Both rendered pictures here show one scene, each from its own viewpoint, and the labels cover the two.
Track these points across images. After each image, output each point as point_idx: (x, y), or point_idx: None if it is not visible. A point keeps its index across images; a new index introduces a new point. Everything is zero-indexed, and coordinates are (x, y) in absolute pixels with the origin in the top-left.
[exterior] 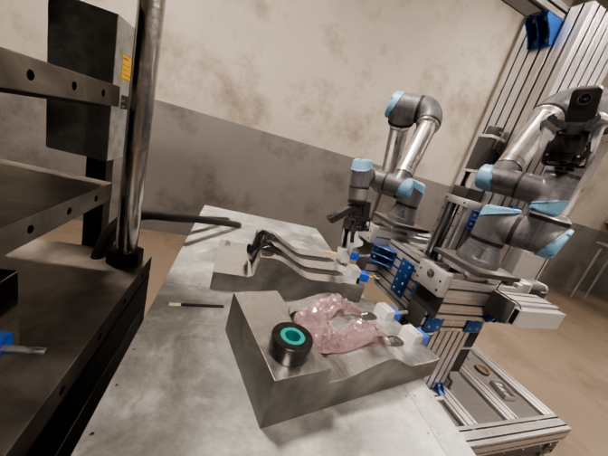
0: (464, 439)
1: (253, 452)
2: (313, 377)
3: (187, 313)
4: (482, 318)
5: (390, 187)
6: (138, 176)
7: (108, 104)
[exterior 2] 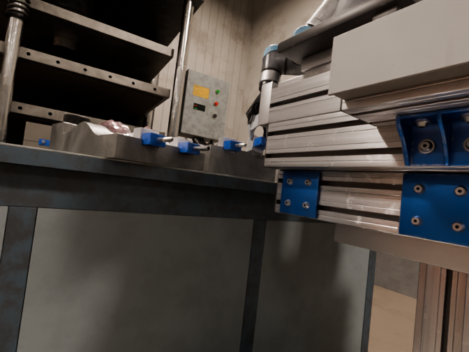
0: (21, 145)
1: None
2: (58, 126)
3: None
4: (395, 158)
5: None
6: (170, 126)
7: (159, 94)
